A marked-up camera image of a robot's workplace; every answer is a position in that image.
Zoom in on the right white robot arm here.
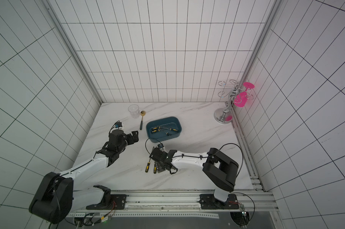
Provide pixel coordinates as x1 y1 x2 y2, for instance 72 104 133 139
149 148 240 203

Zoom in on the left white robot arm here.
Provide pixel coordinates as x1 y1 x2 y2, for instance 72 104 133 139
28 129 139 224

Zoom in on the teal storage box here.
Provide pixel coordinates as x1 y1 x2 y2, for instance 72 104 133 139
146 116 182 143

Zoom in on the clear plastic cup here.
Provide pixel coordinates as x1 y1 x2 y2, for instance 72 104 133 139
128 104 141 118

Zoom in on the chrome cup holder stand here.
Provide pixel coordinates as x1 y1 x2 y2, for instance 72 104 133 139
214 79 253 124

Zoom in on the pink disc lower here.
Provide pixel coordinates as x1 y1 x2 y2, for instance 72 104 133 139
233 91 248 107

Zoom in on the pink disc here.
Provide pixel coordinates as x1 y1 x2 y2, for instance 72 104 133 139
233 91 248 107
243 82 255 90

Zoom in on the pink disc upper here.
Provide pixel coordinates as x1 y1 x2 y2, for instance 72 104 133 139
243 82 255 90

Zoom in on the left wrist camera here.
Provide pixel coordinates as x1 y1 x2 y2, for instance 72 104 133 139
114 121 122 128

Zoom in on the gold spoon green handle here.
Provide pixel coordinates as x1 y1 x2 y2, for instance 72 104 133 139
140 110 146 130

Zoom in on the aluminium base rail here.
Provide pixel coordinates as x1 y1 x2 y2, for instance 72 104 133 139
69 190 279 220

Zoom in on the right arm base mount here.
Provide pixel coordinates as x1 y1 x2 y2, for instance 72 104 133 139
198 194 240 210

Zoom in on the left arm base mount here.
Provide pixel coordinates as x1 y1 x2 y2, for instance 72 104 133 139
86 185 127 210

